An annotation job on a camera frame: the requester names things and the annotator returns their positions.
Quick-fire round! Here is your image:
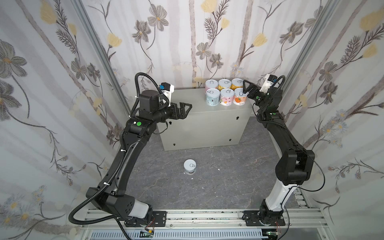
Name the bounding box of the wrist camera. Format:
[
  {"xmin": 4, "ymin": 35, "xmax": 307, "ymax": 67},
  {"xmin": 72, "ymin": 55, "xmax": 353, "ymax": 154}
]
[
  {"xmin": 159, "ymin": 82, "xmax": 175, "ymax": 107},
  {"xmin": 260, "ymin": 74, "xmax": 278, "ymax": 94}
]

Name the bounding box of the white slotted cable duct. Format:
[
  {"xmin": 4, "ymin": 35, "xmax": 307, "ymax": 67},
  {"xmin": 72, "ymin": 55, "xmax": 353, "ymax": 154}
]
[{"xmin": 89, "ymin": 229, "xmax": 269, "ymax": 240}]

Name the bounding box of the blue label can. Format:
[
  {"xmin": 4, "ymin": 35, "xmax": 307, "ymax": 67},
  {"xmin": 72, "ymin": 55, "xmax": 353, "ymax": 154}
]
[
  {"xmin": 184, "ymin": 159, "xmax": 197, "ymax": 175},
  {"xmin": 206, "ymin": 88, "xmax": 221, "ymax": 107}
]

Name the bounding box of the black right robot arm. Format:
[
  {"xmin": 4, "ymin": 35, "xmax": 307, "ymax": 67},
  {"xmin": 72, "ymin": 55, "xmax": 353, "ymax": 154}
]
[{"xmin": 243, "ymin": 75, "xmax": 316, "ymax": 226}]

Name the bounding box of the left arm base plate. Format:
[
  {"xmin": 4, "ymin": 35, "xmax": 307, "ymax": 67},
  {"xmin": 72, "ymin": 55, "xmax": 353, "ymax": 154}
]
[{"xmin": 124, "ymin": 211, "xmax": 167, "ymax": 228}]

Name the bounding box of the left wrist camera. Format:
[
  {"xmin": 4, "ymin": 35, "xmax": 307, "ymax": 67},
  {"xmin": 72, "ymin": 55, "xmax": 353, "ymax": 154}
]
[{"xmin": 159, "ymin": 82, "xmax": 175, "ymax": 107}]

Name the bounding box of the grey metal cabinet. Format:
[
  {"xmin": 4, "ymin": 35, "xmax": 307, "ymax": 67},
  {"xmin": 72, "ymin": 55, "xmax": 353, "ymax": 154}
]
[{"xmin": 158, "ymin": 89, "xmax": 252, "ymax": 151}]

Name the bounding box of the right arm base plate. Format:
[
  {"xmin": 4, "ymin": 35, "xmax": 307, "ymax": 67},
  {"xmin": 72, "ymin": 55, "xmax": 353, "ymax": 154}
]
[{"xmin": 242, "ymin": 210, "xmax": 286, "ymax": 227}]

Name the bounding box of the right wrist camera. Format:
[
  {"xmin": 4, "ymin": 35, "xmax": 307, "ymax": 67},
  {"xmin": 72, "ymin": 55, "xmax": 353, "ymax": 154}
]
[{"xmin": 260, "ymin": 74, "xmax": 278, "ymax": 94}]

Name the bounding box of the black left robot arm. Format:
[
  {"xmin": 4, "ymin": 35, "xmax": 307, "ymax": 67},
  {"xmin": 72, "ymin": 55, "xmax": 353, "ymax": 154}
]
[{"xmin": 68, "ymin": 73, "xmax": 193, "ymax": 225}]

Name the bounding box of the pink label can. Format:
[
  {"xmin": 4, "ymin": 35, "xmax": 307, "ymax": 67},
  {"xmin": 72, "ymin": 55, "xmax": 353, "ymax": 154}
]
[{"xmin": 220, "ymin": 88, "xmax": 235, "ymax": 106}]

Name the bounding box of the orange persimmon label can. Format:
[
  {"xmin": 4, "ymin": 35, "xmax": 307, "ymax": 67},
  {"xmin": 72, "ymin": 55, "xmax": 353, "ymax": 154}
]
[{"xmin": 233, "ymin": 88, "xmax": 248, "ymax": 106}]

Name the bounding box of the yellow white label can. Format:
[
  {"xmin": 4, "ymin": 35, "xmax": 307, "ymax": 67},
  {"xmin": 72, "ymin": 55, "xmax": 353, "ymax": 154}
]
[{"xmin": 218, "ymin": 79, "xmax": 232, "ymax": 91}]

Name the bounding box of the purple label can front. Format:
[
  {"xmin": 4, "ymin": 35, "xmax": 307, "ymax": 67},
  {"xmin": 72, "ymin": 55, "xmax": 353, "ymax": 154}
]
[{"xmin": 205, "ymin": 80, "xmax": 219, "ymax": 91}]

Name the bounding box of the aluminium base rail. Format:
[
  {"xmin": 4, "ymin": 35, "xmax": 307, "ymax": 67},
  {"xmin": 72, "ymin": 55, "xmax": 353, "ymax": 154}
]
[{"xmin": 80, "ymin": 209, "xmax": 328, "ymax": 230}]

